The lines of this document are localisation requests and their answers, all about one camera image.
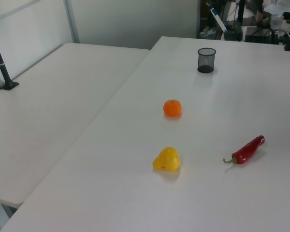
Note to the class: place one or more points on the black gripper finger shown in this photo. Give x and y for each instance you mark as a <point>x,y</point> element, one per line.
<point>216,3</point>
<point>208,3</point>

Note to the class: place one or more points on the white marker pen blue cap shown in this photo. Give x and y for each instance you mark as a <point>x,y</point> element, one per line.
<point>218,20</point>

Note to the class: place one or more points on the black mesh pen cup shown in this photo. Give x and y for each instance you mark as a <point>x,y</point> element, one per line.
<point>205,68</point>

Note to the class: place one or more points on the white shoe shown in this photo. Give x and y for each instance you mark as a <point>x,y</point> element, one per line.
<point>206,32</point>

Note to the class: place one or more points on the black tripod stand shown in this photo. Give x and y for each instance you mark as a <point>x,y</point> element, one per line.
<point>240,21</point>

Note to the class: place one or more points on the black equipment box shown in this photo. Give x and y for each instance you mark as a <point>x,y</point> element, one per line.
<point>258,35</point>

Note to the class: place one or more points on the clear plastic container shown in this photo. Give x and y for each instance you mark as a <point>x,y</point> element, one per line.
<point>277,21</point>

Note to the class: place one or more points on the orange mandarin fruit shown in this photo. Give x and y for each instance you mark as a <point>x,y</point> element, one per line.
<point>172,108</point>

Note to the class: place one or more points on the red chili pepper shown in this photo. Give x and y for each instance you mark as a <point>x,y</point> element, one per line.
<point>246,152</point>

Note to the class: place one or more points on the yellow bell pepper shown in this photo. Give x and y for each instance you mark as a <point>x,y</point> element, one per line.
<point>166,160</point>

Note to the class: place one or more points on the white adjoining table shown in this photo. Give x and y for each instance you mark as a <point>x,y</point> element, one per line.
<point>50,108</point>

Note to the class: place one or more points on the grey partition frame post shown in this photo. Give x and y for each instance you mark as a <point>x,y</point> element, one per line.
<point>72,21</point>

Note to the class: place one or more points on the black camera pole with base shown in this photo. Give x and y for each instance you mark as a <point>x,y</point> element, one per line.
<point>2,67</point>

